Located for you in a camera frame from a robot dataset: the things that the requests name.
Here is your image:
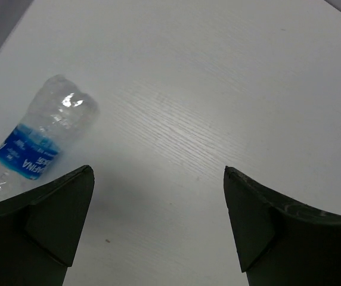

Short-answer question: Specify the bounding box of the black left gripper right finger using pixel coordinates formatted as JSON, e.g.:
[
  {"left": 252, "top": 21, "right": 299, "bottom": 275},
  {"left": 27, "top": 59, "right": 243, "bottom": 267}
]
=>
[{"left": 224, "top": 167, "right": 341, "bottom": 285}]

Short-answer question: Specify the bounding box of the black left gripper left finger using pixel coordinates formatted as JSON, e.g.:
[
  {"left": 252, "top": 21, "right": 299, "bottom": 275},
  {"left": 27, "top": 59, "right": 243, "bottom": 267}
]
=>
[{"left": 0, "top": 165, "right": 95, "bottom": 286}]

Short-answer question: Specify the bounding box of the water bottle with blue label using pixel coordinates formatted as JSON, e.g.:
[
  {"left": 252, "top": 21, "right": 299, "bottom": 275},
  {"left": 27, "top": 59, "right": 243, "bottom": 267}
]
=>
[{"left": 0, "top": 74, "right": 99, "bottom": 201}]

